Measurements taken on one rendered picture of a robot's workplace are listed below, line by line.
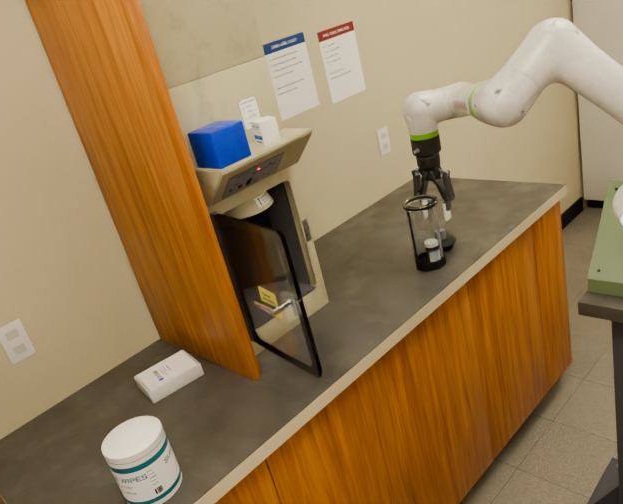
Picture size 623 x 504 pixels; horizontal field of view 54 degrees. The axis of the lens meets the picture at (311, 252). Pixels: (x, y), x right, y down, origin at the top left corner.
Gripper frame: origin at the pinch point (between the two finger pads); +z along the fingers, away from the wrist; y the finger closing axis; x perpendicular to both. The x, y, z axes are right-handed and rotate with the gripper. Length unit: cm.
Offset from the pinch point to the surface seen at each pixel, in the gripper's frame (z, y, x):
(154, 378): 10, -27, -100
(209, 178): -41, -7, -76
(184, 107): -58, -13, -73
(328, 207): 6, -57, 4
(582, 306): 15, 55, -17
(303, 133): -43, -2, -48
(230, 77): -61, -13, -58
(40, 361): 1, -55, -119
